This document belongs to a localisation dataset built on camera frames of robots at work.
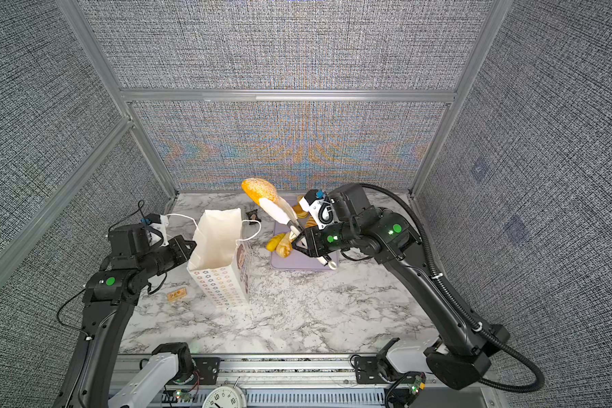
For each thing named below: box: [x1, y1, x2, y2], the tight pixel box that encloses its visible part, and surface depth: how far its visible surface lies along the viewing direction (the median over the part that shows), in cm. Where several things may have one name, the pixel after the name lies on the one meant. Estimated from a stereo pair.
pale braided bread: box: [275, 232, 294, 259], surface depth 97 cm
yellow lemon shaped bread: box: [266, 232, 286, 253], surface depth 96 cm
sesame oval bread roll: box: [241, 177, 278, 205], surface depth 62 cm
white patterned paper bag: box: [187, 208, 252, 308], surface depth 76 cm
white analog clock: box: [201, 384, 248, 408], surface depth 68 cm
